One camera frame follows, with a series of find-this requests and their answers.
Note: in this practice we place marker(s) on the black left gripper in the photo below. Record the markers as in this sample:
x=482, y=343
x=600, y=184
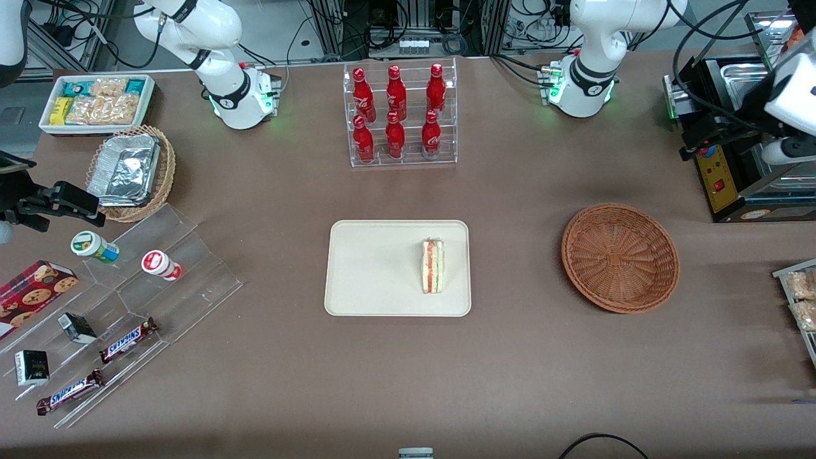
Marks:
x=719, y=127

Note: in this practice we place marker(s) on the plastic sandwich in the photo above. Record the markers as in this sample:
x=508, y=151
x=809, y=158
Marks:
x=433, y=268

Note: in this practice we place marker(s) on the teal snack packet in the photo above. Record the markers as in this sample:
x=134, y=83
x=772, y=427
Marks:
x=136, y=87
x=76, y=87

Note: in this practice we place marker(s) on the white power strip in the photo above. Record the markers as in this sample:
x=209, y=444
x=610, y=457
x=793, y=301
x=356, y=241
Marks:
x=414, y=45

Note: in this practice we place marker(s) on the clear bag of crackers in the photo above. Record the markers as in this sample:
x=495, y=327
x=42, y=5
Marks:
x=803, y=285
x=108, y=87
x=806, y=315
x=102, y=110

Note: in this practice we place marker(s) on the cream rectangular serving tray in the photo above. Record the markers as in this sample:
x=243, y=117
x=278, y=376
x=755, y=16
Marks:
x=376, y=274

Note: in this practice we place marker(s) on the green lidded yogurt cup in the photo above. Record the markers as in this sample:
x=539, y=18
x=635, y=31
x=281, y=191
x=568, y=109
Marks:
x=92, y=247

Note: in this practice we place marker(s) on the black steel heating appliance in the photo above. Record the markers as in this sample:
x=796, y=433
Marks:
x=733, y=185

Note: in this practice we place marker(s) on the dark green tea carton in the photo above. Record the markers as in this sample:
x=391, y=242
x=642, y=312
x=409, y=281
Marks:
x=32, y=368
x=78, y=328

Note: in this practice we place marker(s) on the red cola bottle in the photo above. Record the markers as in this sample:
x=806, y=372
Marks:
x=363, y=95
x=436, y=92
x=395, y=140
x=396, y=95
x=431, y=137
x=363, y=143

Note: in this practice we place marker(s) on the red lidded yogurt cup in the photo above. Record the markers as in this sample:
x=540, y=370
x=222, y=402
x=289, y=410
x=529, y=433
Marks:
x=159, y=264

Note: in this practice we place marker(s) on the white plastic snack bin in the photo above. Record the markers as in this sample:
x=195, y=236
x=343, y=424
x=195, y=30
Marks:
x=148, y=108

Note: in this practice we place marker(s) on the steel mesh tray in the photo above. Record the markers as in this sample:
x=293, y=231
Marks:
x=768, y=32

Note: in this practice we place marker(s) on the grey device at table edge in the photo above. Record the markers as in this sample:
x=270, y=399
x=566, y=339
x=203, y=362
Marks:
x=415, y=453

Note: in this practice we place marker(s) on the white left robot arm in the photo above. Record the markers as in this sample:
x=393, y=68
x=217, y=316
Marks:
x=586, y=83

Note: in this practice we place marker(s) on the brown round wicker basket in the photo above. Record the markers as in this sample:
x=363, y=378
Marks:
x=618, y=258

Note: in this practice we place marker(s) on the light wicker basket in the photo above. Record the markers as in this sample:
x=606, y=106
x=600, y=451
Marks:
x=162, y=185

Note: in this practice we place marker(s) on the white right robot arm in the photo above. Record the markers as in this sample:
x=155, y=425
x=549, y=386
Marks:
x=236, y=95

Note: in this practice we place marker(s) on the clear acrylic bottle rack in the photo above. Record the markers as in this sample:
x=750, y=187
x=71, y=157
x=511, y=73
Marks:
x=408, y=159

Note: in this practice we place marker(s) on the Snickers chocolate bar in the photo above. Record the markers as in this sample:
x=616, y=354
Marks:
x=127, y=340
x=70, y=392

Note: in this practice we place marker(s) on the aluminium foil container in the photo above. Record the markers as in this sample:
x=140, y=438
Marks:
x=124, y=169

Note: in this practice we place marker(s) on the yellow snack packet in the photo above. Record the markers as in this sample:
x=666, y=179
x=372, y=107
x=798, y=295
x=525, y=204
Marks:
x=61, y=110

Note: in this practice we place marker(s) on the clear acrylic stepped display stand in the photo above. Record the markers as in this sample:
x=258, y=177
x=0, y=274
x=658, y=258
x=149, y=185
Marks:
x=185, y=255

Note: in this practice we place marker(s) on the steel snack tray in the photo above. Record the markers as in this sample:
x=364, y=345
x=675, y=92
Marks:
x=779, y=274

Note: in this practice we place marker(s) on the red tartan cookie box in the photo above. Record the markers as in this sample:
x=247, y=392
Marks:
x=32, y=293

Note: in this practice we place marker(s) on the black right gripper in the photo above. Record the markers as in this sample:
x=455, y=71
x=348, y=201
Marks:
x=18, y=196

